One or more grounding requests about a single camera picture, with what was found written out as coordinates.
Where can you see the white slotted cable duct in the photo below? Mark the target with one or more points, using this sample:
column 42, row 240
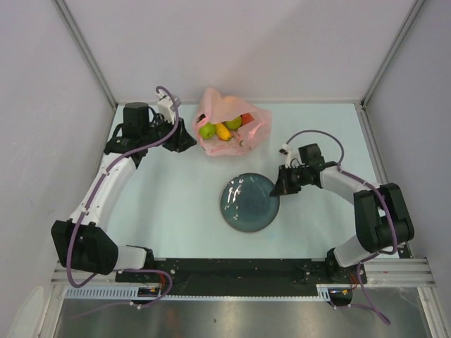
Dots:
column 103, row 292

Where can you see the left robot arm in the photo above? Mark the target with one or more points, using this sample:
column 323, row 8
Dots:
column 81, row 241

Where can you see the pink plastic bag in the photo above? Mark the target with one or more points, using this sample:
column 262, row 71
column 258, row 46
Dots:
column 214, row 108

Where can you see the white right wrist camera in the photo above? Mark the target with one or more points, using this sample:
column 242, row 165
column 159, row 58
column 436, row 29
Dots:
column 291, row 160

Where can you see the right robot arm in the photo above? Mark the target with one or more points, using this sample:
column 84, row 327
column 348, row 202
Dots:
column 382, row 220

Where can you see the aluminium frame rail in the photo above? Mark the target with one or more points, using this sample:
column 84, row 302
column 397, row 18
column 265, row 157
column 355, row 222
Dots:
column 401, row 272

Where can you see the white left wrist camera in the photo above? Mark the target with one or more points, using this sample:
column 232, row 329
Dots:
column 165, row 106

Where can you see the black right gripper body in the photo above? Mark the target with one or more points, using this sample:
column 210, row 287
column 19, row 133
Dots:
column 295, row 179

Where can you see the dark teal ceramic plate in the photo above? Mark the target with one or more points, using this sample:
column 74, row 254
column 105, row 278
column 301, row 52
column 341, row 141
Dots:
column 246, row 204

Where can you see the yellow fake lemon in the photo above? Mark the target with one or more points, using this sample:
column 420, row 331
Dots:
column 223, row 132

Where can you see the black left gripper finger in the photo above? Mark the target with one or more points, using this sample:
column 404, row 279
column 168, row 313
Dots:
column 184, row 134
column 186, row 142

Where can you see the red fake fruit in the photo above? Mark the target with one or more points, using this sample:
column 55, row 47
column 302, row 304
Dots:
column 246, row 118

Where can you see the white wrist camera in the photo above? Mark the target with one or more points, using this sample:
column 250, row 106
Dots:
column 291, row 160
column 165, row 106

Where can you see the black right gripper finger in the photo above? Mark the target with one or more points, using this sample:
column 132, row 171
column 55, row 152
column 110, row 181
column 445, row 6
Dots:
column 278, row 189
column 281, row 179

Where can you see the green fake apple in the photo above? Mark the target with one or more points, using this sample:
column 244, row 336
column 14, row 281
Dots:
column 234, row 124

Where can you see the green fake pear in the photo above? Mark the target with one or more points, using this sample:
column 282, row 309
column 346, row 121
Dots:
column 207, row 131

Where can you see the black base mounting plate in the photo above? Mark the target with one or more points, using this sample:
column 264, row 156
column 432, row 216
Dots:
column 252, row 277

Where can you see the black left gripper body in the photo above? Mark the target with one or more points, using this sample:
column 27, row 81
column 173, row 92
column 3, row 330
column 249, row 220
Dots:
column 163, row 129

